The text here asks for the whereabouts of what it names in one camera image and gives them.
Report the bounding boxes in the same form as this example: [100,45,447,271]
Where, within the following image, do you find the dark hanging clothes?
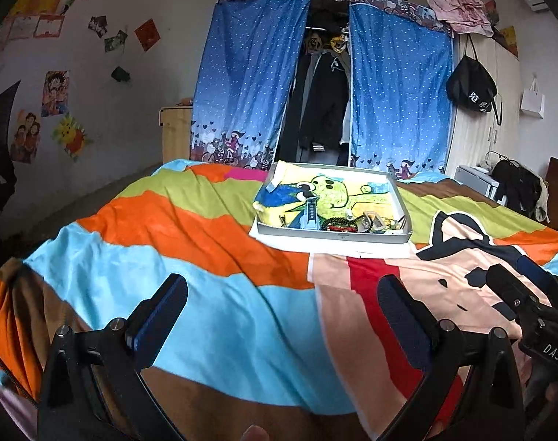
[275,0,352,166]

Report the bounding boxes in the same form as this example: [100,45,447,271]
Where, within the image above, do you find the blue dotted left curtain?
[190,0,311,170]

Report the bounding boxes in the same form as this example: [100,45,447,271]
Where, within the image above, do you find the black clothes heap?
[491,158,550,224]

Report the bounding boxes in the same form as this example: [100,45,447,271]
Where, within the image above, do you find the dark green wall hook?
[111,66,132,83]

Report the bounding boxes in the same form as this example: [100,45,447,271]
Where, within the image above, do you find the white paper bag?
[520,75,546,118]

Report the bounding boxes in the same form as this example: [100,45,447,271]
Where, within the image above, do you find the blue dotted curtain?
[190,0,311,170]
[350,4,454,179]

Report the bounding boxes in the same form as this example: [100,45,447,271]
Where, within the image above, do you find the family cartoon poster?
[10,110,41,164]

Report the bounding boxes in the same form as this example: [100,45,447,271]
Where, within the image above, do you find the clear square bangle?
[356,212,389,234]

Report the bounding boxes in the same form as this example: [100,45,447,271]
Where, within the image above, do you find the black drawstring bag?
[446,35,503,126]

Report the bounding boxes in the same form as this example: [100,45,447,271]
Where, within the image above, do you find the colourful cartoon bedspread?
[0,160,558,440]

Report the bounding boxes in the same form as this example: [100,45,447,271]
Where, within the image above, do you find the person left hand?
[240,424,270,441]

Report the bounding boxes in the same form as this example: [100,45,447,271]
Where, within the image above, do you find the grey jewelry tray box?
[254,159,414,245]

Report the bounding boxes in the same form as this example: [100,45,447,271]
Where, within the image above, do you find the red square wall paper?
[134,19,160,52]

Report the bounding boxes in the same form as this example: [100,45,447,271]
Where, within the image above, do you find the cartoon dinosaur towel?
[254,160,407,233]

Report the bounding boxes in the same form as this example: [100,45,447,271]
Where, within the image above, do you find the certificates on wall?
[0,0,78,52]

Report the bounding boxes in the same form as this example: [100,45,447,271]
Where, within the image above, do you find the yellow bear poster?
[52,114,94,161]

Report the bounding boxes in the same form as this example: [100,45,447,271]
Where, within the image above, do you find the black bead bracelet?
[320,216,361,233]

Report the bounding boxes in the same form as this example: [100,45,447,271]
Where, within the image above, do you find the light wooden wardrobe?
[445,31,523,179]

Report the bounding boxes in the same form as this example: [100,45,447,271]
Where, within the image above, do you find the anime character poster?
[41,71,70,118]

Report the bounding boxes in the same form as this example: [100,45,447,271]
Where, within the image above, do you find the pink clothes pile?
[426,0,493,38]

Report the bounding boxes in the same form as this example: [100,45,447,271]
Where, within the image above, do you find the small wooden cabinet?
[158,105,192,163]

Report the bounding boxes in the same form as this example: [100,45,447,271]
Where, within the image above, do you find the blue dotted right curtain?
[350,4,454,179]

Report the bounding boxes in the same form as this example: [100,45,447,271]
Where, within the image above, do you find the wall photo pair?
[87,14,130,54]

